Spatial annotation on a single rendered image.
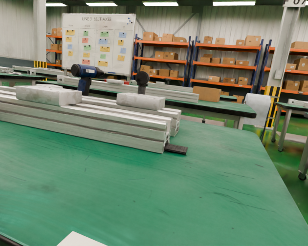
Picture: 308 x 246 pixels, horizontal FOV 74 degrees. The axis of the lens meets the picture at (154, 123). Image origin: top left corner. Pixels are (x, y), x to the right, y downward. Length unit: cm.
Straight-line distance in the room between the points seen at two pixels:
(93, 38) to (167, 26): 802
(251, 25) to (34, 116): 1090
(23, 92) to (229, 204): 64
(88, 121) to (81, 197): 30
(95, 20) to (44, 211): 393
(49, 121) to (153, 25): 1151
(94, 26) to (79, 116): 357
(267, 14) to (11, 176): 1132
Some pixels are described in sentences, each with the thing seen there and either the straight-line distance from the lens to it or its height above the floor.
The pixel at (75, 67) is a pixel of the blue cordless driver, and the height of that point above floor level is 98.
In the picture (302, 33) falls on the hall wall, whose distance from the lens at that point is 1149.
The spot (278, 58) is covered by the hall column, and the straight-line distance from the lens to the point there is 627.
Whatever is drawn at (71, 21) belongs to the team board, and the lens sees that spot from 448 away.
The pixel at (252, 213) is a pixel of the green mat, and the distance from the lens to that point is 40.
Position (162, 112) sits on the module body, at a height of 86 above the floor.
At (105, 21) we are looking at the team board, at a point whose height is 182.
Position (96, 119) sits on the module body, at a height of 84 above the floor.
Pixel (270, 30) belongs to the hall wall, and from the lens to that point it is 1130.
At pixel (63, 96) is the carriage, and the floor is 89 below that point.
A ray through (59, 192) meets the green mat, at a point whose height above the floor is 78.
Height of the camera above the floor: 98
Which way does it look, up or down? 12 degrees down
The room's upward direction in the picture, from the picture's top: 7 degrees clockwise
